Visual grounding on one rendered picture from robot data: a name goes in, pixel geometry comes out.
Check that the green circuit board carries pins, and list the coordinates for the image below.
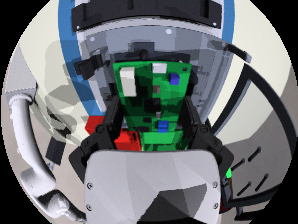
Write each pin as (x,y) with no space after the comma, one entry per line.
(153,93)

